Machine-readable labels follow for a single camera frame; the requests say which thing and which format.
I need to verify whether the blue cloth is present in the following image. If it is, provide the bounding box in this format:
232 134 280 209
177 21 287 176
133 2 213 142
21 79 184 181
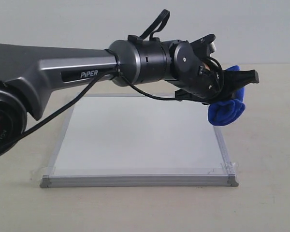
206 64 246 127

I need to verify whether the clear tape front right corner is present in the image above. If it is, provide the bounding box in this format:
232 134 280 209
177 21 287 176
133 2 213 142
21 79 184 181
207 161 239 175

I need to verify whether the clear tape corner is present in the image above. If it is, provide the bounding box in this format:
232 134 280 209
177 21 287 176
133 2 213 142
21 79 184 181
207 161 239 175
30 166 56 182

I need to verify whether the white board with aluminium frame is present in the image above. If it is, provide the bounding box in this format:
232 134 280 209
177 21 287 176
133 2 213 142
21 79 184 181
40 94 238 188

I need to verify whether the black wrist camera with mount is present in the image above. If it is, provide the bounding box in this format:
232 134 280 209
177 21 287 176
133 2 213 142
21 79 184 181
190 34 216 58

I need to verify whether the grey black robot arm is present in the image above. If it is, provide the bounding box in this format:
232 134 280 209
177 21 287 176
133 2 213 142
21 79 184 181
0 34 259 156

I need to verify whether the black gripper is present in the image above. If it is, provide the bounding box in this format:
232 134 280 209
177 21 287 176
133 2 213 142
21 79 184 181
170 41 259 104

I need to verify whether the clear tape front left corner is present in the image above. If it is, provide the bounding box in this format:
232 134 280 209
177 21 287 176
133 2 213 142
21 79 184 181
30 166 56 182

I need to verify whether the black camera cable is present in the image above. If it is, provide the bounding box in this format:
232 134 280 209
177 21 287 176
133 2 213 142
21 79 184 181
14 9 227 145

